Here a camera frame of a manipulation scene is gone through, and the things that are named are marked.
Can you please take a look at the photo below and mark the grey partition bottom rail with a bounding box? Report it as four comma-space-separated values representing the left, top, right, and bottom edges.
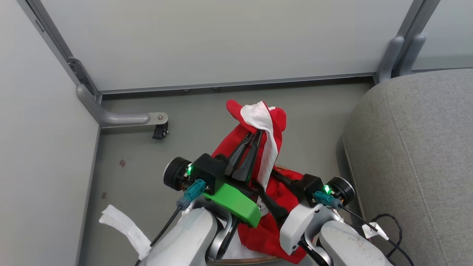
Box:
99, 72, 377, 95

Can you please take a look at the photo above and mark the red garment with white stripes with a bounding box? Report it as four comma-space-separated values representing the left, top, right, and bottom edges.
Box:
211, 99, 308, 265

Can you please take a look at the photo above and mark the grey partition double post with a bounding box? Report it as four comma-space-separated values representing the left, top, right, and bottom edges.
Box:
373, 0, 441, 84

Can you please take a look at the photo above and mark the white laundry basket brown rim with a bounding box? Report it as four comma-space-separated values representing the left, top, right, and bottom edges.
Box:
206, 164, 308, 266

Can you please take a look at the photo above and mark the white cloth in basket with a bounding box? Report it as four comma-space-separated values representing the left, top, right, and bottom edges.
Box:
99, 204, 152, 261

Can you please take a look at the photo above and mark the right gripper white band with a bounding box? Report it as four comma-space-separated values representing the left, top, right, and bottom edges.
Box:
255, 168, 328, 256

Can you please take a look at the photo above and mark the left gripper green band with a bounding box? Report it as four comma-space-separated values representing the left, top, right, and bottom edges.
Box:
190, 130, 264, 228

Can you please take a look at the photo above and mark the grey fabric sofa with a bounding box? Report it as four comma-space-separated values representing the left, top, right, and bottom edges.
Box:
343, 68, 473, 266

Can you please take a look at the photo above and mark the grey partition corner post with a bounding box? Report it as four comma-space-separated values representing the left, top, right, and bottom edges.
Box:
17, 0, 102, 101

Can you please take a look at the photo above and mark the grey partition foot bar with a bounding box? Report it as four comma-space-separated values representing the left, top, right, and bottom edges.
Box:
76, 84, 169, 129

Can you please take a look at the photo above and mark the white paper cable tag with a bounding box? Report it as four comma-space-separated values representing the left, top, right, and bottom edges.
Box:
362, 222, 389, 241

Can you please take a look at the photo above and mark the grey rounded post bracket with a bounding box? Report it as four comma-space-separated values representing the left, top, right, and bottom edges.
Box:
397, 34, 427, 77
376, 35, 405, 84

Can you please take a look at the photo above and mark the black caster wheel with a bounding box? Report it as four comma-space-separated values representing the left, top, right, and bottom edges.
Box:
152, 122, 169, 140

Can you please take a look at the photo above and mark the left black cable teal plug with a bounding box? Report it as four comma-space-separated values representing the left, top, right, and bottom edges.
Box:
134, 179, 207, 266

